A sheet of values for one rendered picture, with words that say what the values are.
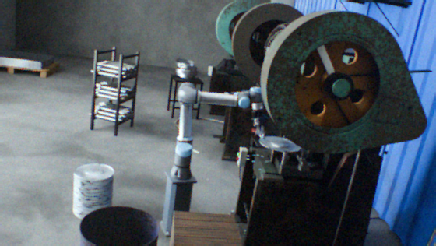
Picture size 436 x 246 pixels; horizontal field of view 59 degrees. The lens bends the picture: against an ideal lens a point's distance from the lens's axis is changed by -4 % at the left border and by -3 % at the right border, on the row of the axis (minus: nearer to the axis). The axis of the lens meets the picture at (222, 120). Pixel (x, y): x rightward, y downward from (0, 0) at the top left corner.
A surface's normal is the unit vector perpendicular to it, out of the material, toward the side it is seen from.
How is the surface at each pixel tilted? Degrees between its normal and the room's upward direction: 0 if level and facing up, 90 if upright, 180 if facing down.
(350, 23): 90
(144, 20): 90
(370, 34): 90
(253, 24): 90
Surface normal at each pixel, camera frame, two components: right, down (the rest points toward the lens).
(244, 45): 0.05, 0.30
